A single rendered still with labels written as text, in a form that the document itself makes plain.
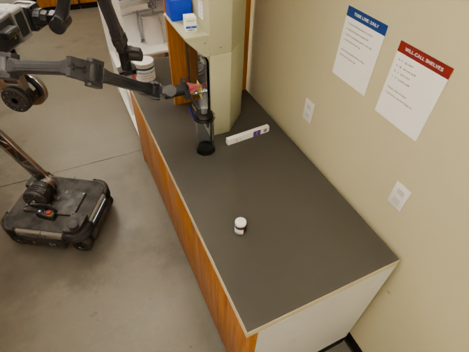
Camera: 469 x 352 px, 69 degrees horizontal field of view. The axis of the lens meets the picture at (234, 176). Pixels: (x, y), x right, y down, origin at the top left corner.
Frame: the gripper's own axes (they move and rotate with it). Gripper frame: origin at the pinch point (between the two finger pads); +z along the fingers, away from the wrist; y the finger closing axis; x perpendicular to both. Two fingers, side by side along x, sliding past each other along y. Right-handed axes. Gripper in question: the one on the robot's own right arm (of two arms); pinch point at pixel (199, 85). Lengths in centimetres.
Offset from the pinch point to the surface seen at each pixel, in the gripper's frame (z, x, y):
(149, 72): -16, 59, -3
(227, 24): 12.2, -17.2, 29.2
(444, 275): 48, -118, -51
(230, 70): 13.6, -11.5, 7.3
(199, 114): -7.3, -18.4, -7.8
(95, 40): -36, 381, -26
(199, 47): -1.3, -15.6, 21.9
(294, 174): 29, -45, -41
